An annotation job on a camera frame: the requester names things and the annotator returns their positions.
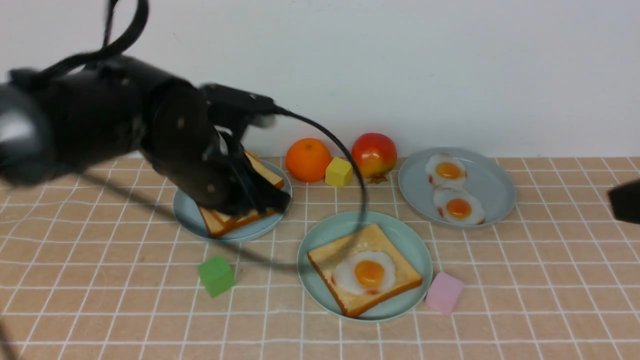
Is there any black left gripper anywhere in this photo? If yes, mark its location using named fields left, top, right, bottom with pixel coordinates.
left=141, top=84, right=291, bottom=215

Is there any fried egg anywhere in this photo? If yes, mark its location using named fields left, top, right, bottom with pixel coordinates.
left=432, top=186, right=486, bottom=226
left=331, top=250, right=397, bottom=296
left=424, top=153, right=467, bottom=187

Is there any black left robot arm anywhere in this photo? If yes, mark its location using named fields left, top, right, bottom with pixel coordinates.
left=1, top=55, right=291, bottom=216

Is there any orange fruit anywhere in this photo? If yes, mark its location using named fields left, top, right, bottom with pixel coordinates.
left=285, top=137, right=333, bottom=183

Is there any blue-grey bread plate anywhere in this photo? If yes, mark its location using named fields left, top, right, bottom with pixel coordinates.
left=173, top=189, right=292, bottom=243

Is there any yellow cube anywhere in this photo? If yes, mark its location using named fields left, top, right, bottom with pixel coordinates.
left=324, top=157, right=354, bottom=188

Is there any green cube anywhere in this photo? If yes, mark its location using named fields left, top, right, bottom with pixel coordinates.
left=198, top=255, right=236, bottom=298

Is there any red pomegranate fruit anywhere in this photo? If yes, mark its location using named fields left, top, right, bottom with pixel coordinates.
left=350, top=132, right=398, bottom=184

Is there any teal center plate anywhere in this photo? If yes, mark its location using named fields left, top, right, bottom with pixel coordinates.
left=297, top=211, right=434, bottom=323

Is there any checkered beige tablecloth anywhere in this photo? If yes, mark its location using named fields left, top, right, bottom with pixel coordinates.
left=0, top=157, right=640, bottom=360

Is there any pink cube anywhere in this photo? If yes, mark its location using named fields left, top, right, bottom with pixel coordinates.
left=425, top=272, right=466, bottom=317

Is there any blue-grey egg plate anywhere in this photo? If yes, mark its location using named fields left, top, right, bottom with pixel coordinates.
left=398, top=146, right=517, bottom=230

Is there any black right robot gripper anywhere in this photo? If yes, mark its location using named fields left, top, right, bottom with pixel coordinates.
left=607, top=178, right=640, bottom=224

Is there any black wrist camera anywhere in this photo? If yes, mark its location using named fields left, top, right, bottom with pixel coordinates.
left=199, top=83, right=278, bottom=142

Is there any black camera cable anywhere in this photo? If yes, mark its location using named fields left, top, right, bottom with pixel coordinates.
left=30, top=0, right=370, bottom=273

